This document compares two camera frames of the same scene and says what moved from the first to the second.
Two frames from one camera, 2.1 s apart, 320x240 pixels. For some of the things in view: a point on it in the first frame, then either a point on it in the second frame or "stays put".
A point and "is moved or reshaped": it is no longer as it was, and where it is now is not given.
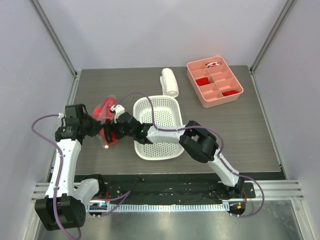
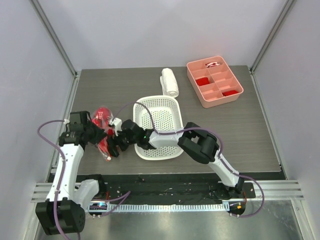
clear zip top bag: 102,113 is moved or reshaped
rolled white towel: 168,83 stays put
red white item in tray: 209,65 stays put
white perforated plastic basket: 167,114 stays put
